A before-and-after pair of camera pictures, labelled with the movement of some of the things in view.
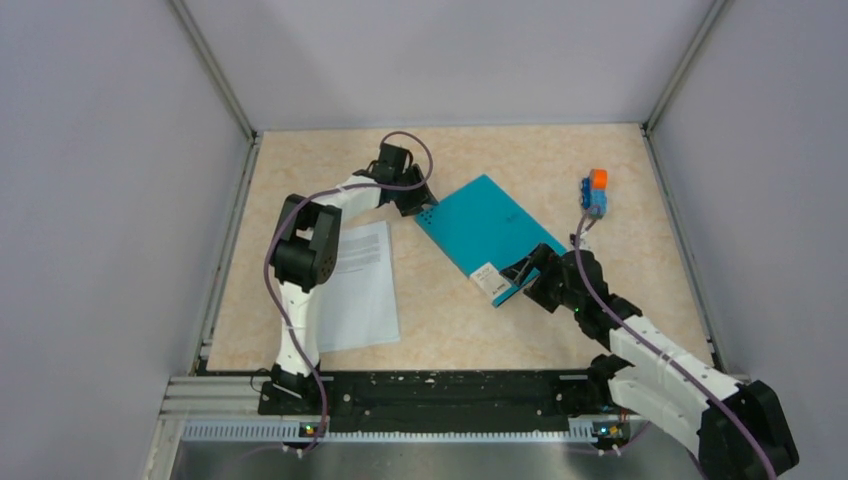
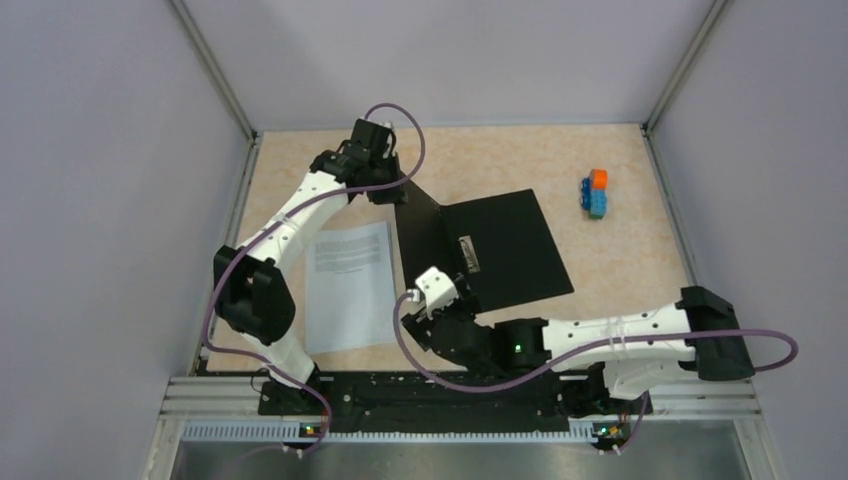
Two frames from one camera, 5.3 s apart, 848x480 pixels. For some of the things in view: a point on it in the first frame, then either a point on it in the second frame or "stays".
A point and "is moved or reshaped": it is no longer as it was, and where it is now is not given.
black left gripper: [421, 195] to [394, 195]
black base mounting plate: [448, 398] stays
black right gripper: [544, 259] to [421, 324]
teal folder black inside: [488, 232] is moved or reshaped
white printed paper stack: [357, 305] stays
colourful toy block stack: [594, 192] stays
